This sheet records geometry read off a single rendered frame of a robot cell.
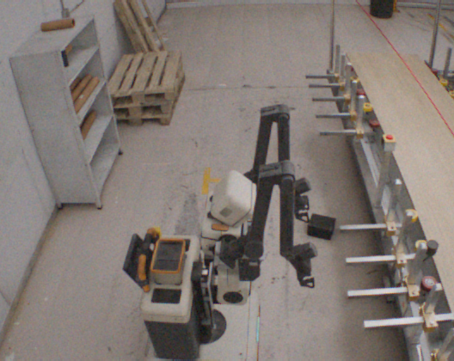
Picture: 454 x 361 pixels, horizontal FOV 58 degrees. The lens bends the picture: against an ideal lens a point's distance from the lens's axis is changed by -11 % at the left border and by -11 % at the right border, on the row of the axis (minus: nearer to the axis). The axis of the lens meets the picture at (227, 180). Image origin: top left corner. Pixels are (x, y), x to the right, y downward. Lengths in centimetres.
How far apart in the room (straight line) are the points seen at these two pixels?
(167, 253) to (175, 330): 40
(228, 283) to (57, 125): 209
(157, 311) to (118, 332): 100
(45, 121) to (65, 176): 57
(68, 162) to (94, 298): 120
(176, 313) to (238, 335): 61
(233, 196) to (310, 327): 147
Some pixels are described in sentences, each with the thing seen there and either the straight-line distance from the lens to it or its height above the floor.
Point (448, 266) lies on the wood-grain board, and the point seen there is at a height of 90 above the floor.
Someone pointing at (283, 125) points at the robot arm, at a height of 157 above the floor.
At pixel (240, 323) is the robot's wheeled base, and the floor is 28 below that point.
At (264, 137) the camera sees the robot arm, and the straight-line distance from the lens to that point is 201.
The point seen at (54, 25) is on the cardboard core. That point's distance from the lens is 393.
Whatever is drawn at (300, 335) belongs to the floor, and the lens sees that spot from 305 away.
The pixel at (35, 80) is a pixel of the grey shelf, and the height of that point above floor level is 133.
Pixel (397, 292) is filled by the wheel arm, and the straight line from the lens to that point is 225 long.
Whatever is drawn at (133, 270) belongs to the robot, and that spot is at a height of 91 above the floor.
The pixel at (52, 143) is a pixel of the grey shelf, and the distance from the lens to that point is 385.
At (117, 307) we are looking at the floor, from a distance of 333.
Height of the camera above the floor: 258
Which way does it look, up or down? 38 degrees down
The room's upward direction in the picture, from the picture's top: 4 degrees counter-clockwise
